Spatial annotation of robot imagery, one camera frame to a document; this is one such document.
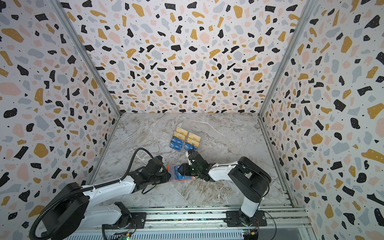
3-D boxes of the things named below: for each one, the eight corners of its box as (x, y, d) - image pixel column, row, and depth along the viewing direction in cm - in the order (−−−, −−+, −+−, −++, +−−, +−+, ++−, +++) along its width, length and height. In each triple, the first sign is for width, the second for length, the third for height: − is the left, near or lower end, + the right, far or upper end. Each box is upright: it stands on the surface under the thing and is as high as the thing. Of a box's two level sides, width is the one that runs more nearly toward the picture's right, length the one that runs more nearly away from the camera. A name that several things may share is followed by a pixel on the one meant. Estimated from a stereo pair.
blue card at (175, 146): (169, 147, 103) (168, 144, 101) (172, 143, 106) (171, 140, 103) (180, 152, 101) (179, 149, 98) (183, 148, 103) (182, 145, 100)
